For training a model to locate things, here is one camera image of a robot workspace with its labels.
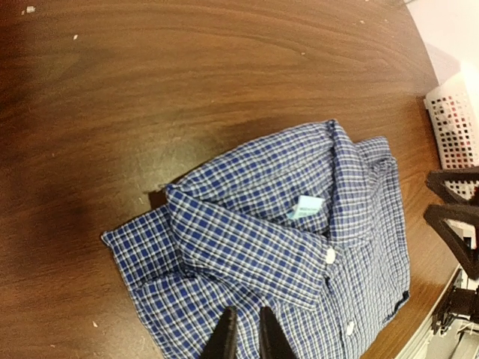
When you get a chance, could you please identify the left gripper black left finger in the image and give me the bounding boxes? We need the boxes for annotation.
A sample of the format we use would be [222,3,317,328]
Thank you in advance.
[201,307,237,359]

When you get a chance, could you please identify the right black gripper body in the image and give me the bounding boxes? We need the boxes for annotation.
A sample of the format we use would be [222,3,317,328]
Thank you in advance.
[424,167,478,279]

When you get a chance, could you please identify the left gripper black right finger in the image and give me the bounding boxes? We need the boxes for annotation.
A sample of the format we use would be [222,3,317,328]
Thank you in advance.
[259,307,294,359]

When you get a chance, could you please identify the blue small-check long sleeve shirt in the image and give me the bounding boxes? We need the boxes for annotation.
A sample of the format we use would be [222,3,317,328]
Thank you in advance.
[102,120,410,358]

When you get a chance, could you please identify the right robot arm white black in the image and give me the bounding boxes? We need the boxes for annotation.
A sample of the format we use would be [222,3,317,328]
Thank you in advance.
[424,167,478,334]

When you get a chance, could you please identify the white plastic basket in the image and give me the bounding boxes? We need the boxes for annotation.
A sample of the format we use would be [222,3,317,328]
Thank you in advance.
[422,70,479,201]

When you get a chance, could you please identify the front aluminium rail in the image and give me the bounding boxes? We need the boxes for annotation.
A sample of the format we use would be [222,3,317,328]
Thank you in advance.
[397,266,478,359]

